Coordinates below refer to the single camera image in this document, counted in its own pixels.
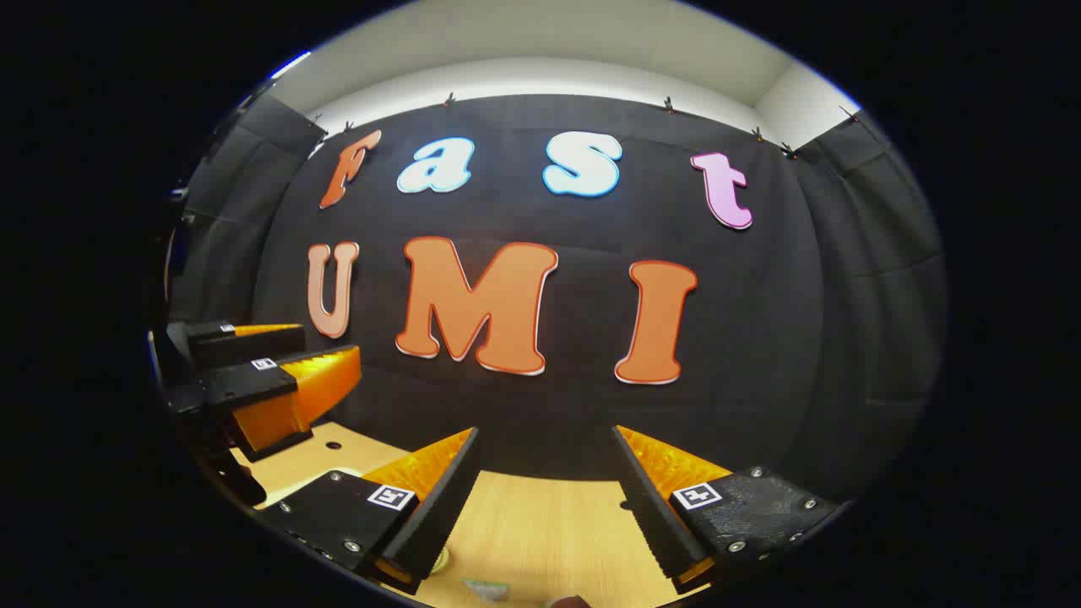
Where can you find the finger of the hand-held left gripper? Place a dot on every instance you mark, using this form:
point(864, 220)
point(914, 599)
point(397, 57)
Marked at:
point(253, 384)
point(245, 344)

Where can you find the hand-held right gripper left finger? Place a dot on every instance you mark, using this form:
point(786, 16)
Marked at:
point(431, 515)

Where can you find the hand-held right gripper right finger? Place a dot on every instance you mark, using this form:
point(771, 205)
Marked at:
point(654, 507)

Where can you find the black backdrop cloth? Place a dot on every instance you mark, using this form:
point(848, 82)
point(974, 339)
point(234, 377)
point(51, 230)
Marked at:
point(760, 338)

